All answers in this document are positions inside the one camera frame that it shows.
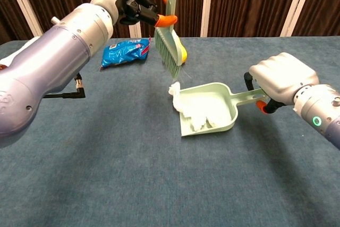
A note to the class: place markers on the left lavender robot arm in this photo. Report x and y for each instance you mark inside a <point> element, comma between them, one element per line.
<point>53,65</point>

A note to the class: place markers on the mint green hand broom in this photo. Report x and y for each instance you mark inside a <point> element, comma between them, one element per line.
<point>170,49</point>

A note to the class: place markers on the mint green dustpan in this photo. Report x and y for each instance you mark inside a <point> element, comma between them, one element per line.
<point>212,96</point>

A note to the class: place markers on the white paper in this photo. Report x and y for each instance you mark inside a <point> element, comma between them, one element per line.
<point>196,120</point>

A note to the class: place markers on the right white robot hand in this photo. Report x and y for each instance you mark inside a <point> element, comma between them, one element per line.
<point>284,78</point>

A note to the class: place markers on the brown folding screen white frames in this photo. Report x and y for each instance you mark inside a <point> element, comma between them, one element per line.
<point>252,3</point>

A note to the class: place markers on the blue felt table mat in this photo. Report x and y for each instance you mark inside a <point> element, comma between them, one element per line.
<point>159,179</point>

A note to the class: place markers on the yellow toy pear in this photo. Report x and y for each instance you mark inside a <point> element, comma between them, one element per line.
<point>184,54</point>

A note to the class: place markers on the blue snack bag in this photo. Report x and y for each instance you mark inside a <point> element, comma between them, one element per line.
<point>125,51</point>

